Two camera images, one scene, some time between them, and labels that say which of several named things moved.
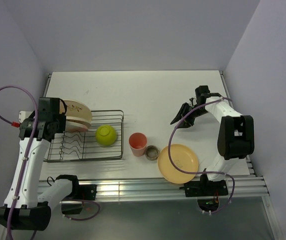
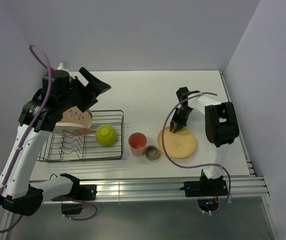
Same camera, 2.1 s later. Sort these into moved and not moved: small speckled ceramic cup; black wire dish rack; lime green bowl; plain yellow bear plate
Moved: plain yellow bear plate
Not moved: lime green bowl; small speckled ceramic cup; black wire dish rack
